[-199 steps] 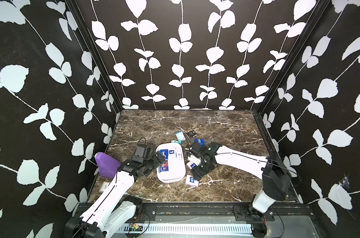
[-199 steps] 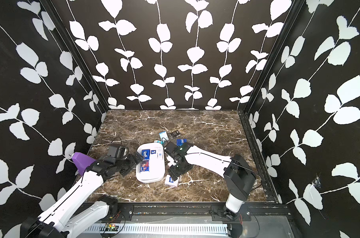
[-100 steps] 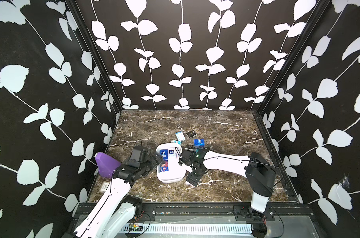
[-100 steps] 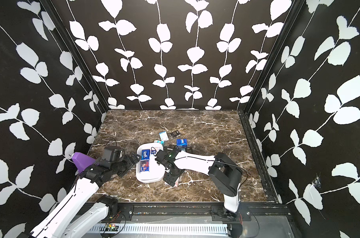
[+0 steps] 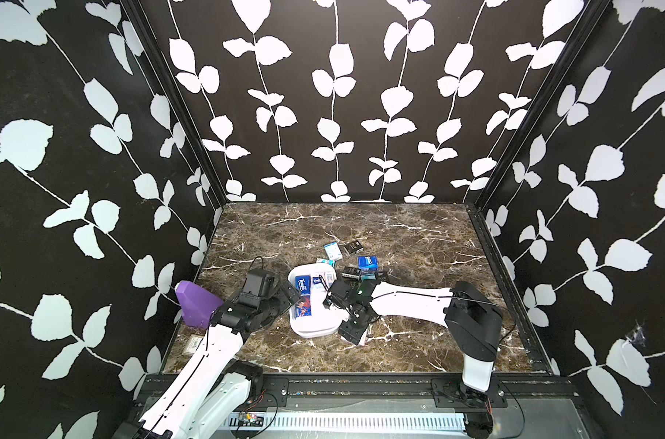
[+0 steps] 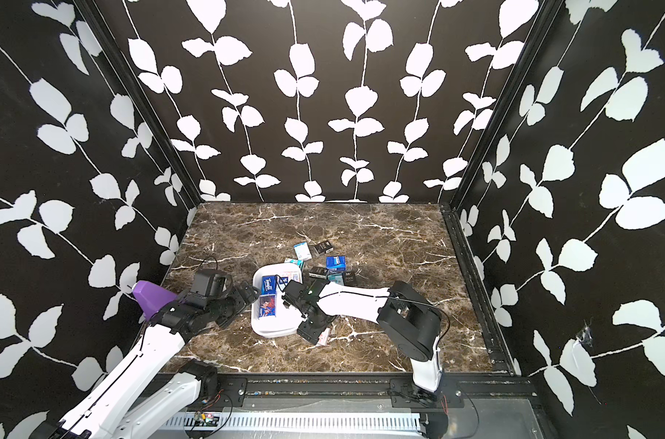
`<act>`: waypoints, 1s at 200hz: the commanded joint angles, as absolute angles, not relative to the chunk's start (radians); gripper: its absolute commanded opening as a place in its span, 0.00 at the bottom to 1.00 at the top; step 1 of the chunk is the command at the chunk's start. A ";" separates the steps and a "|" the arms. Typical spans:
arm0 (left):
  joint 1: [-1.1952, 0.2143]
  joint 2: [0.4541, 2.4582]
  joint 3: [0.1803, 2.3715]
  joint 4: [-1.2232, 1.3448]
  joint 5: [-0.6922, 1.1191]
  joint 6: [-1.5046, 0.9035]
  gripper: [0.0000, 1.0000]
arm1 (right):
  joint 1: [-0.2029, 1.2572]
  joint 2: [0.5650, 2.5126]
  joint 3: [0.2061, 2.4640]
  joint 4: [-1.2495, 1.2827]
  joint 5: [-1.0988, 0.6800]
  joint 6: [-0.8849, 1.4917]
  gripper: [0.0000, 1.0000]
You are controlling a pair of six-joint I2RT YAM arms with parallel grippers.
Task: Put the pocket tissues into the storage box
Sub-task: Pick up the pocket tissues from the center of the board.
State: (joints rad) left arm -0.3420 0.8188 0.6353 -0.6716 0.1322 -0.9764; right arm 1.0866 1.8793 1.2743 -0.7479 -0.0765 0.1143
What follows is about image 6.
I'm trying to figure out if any dark blue tissue pack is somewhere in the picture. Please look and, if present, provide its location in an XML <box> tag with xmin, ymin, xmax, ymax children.
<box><xmin>326</xmin><ymin>256</ymin><xmax>347</xmax><ymax>273</ymax></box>

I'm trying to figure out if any black tissue pack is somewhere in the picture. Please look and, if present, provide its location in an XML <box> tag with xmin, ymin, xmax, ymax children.
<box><xmin>314</xmin><ymin>241</ymin><xmax>334</xmax><ymax>255</ymax></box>
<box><xmin>309</xmin><ymin>266</ymin><xmax>329</xmax><ymax>279</ymax></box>

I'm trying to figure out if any white storage box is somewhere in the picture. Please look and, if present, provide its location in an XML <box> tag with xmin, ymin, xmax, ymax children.
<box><xmin>251</xmin><ymin>263</ymin><xmax>304</xmax><ymax>338</ymax></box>

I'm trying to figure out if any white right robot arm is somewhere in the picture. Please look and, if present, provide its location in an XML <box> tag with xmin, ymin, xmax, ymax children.
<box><xmin>283</xmin><ymin>279</ymin><xmax>449</xmax><ymax>393</ymax></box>

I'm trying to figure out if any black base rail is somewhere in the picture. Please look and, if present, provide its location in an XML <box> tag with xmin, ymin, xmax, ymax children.
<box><xmin>205</xmin><ymin>371</ymin><xmax>540</xmax><ymax>410</ymax></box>

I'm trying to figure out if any purple plastic scoop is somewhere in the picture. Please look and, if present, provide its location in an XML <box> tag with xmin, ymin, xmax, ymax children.
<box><xmin>132</xmin><ymin>280</ymin><xmax>178</xmax><ymax>320</ymax></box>

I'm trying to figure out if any teal cartoon tissue pack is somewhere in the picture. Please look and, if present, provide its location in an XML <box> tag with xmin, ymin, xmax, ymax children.
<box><xmin>328</xmin><ymin>273</ymin><xmax>345</xmax><ymax>285</ymax></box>

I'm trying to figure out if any white ribbed cable duct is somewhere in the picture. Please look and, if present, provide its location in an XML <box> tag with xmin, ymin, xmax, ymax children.
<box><xmin>158</xmin><ymin>412</ymin><xmax>426</xmax><ymax>435</ymax></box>

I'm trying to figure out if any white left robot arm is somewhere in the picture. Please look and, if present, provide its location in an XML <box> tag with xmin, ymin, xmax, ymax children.
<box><xmin>31</xmin><ymin>281</ymin><xmax>259</xmax><ymax>438</ymax></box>

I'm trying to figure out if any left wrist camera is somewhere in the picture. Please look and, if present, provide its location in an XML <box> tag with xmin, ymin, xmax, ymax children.
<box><xmin>191</xmin><ymin>269</ymin><xmax>232</xmax><ymax>299</ymax></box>

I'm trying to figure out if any white blue tissue pack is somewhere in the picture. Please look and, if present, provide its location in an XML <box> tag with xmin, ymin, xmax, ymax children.
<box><xmin>316</xmin><ymin>327</ymin><xmax>330</xmax><ymax>347</ymax></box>

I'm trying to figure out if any blue Tempo tissue pack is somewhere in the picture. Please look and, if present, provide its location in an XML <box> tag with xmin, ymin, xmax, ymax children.
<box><xmin>261</xmin><ymin>275</ymin><xmax>277</xmax><ymax>296</ymax></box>

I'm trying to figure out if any pink Tempo tissue pack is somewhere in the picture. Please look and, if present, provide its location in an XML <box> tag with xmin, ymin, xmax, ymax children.
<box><xmin>277</xmin><ymin>267</ymin><xmax>302</xmax><ymax>288</ymax></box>

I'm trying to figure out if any light blue tissue pack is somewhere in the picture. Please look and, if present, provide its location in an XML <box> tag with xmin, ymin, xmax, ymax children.
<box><xmin>294</xmin><ymin>243</ymin><xmax>312</xmax><ymax>261</ymax></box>

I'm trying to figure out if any cartoon blue red tissue pack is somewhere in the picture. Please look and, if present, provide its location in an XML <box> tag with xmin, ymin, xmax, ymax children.
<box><xmin>258</xmin><ymin>295</ymin><xmax>277</xmax><ymax>319</ymax></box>

